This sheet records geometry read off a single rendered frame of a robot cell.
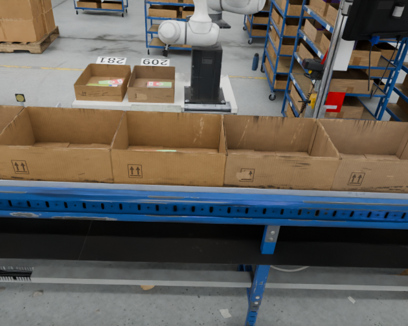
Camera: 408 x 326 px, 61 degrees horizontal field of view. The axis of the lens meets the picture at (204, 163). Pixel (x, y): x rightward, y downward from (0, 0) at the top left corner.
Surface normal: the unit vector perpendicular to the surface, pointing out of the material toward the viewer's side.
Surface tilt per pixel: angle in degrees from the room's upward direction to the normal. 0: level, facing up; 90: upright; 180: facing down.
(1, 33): 90
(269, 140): 89
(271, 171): 90
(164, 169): 90
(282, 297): 0
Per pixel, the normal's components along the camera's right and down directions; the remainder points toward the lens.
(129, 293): 0.05, -0.82
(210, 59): 0.05, 0.57
